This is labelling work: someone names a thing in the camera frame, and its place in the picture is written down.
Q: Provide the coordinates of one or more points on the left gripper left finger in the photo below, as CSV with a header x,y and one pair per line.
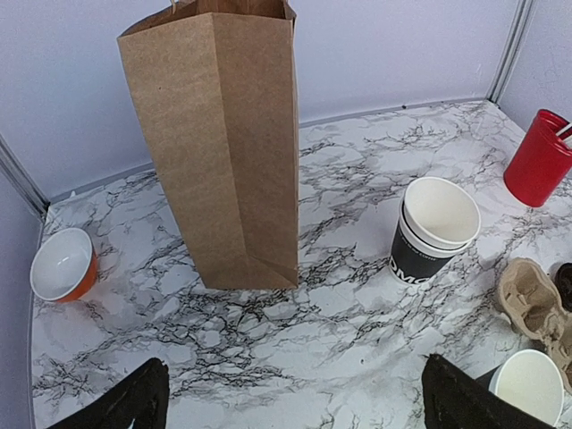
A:
x,y
140,400

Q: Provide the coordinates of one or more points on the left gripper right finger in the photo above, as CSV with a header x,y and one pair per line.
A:
x,y
452,399

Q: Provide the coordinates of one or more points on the black paper coffee cup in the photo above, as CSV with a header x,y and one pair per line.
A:
x,y
530,381

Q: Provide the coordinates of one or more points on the black plastic cup lid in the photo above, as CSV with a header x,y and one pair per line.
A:
x,y
563,282

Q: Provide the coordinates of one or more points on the cardboard cup carrier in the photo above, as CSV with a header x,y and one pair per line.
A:
x,y
531,301

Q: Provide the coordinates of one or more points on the orange white bowl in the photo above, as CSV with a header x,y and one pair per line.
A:
x,y
65,267

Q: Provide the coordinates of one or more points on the stack of paper cups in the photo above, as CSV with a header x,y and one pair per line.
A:
x,y
438,220

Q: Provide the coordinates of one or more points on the red cylindrical container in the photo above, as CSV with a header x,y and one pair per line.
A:
x,y
541,162

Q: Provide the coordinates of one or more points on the brown paper bag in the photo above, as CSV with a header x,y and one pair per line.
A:
x,y
214,87

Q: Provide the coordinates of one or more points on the left aluminium frame post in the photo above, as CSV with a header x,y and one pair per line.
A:
x,y
15,173

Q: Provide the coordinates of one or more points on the aluminium frame post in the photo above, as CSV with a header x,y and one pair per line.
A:
x,y
517,32
15,173

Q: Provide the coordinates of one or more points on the right aluminium frame post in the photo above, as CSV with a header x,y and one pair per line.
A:
x,y
517,32

